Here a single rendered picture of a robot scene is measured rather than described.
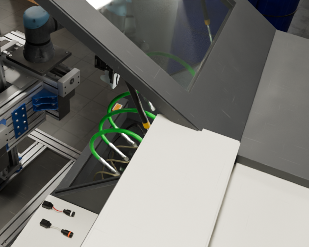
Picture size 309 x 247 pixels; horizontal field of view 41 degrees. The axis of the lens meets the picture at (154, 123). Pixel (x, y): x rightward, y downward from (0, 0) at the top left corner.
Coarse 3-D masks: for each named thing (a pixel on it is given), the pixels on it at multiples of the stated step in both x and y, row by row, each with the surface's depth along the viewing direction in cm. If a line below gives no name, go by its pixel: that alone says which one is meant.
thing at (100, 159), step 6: (102, 132) 135; (108, 132) 134; (120, 132) 132; (126, 132) 131; (132, 132) 131; (138, 138) 130; (90, 144) 141; (96, 156) 144; (102, 162) 145; (108, 168) 146
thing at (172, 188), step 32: (160, 128) 101; (160, 160) 94; (192, 160) 95; (224, 160) 96; (128, 192) 86; (160, 192) 87; (192, 192) 88; (224, 192) 90; (96, 224) 80; (128, 224) 81; (160, 224) 82; (192, 224) 83
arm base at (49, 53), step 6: (30, 42) 191; (48, 42) 194; (24, 48) 199; (30, 48) 193; (36, 48) 192; (42, 48) 193; (48, 48) 195; (24, 54) 196; (30, 54) 194; (36, 54) 194; (42, 54) 195; (48, 54) 196; (54, 54) 201; (30, 60) 196; (36, 60) 195; (42, 60) 196; (48, 60) 198
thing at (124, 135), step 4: (124, 92) 143; (128, 92) 142; (120, 96) 144; (124, 96) 143; (112, 100) 147; (116, 100) 146; (112, 104) 148; (108, 108) 150; (108, 112) 151; (108, 120) 154; (112, 124) 155; (124, 136) 156; (128, 140) 157; (132, 144) 158; (136, 144) 159
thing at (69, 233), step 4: (44, 220) 141; (40, 224) 141; (44, 224) 140; (48, 224) 140; (56, 228) 141; (64, 232) 139; (68, 232) 139; (72, 232) 139; (68, 236) 139; (72, 236) 140
